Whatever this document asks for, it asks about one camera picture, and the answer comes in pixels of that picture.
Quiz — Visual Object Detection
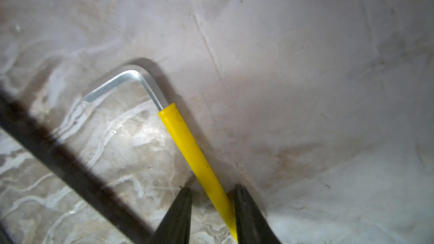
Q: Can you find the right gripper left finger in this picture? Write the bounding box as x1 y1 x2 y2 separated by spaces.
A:
149 187 192 244

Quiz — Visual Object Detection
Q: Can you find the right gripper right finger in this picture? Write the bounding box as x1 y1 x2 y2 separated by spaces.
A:
234 185 280 244

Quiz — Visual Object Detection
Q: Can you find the yellow sleeved hex key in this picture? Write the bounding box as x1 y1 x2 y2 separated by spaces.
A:
83 65 238 240

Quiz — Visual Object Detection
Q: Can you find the large black hex key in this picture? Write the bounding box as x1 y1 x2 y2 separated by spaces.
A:
1 90 153 244

